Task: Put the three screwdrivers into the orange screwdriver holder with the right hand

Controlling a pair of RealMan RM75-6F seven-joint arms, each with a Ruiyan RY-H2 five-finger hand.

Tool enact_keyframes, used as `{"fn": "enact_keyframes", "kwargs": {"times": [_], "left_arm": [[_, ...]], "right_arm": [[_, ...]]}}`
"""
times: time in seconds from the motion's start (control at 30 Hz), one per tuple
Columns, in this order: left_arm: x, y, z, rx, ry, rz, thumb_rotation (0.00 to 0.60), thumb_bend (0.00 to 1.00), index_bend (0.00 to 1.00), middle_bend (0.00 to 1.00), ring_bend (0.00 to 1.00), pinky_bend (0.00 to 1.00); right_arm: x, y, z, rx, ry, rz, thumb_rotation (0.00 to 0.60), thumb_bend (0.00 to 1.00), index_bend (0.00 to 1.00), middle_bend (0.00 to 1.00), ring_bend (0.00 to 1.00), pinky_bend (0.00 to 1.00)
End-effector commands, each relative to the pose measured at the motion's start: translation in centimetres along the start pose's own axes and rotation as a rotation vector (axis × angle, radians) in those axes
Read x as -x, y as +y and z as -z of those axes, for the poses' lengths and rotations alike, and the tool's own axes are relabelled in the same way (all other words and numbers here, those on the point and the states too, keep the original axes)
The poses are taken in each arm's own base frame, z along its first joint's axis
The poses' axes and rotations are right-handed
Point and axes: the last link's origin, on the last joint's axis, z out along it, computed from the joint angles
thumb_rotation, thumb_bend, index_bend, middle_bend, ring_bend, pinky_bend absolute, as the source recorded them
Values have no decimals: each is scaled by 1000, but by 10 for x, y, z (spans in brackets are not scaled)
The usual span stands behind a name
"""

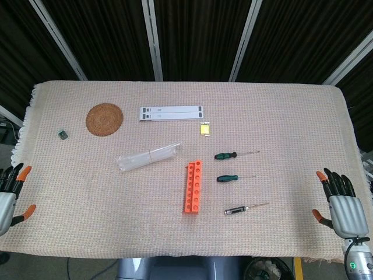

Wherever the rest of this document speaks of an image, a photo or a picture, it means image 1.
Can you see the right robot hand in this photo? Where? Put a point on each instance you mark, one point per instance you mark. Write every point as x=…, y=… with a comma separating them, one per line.
x=346, y=213

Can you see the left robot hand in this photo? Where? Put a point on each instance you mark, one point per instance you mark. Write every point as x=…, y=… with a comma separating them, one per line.
x=7, y=201

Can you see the black silver precision screwdriver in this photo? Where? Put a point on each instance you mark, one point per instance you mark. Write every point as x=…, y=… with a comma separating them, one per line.
x=234, y=210

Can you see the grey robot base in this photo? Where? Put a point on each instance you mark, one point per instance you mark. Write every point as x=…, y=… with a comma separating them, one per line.
x=180, y=269

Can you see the orange holder block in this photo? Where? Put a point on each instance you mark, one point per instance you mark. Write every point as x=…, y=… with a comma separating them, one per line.
x=197, y=186

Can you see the small green box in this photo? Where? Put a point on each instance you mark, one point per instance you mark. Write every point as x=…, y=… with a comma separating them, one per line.
x=62, y=134

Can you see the black waste bin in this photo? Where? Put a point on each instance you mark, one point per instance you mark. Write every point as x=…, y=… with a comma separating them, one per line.
x=268, y=271

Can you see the beige woven tablecloth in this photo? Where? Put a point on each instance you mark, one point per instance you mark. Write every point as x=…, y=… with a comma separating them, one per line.
x=277, y=116

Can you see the round woven rattan coaster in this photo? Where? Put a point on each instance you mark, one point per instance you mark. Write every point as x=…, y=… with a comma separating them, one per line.
x=104, y=119

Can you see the clear bag of tubes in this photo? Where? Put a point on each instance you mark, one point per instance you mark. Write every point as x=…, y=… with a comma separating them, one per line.
x=145, y=157

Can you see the small yellow packet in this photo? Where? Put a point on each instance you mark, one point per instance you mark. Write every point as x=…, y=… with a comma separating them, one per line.
x=205, y=129

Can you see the white folded laptop stand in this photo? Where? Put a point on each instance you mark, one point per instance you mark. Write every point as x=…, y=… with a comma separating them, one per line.
x=172, y=113

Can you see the white partition frame post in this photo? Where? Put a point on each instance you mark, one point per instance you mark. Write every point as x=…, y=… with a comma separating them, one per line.
x=153, y=38
x=349, y=62
x=58, y=38
x=246, y=38
x=10, y=115

